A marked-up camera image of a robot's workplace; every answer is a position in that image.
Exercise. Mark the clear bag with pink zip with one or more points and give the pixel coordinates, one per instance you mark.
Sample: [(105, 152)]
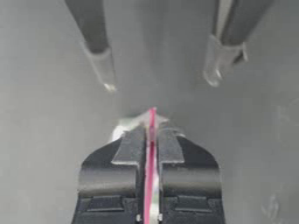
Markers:
[(151, 163)]

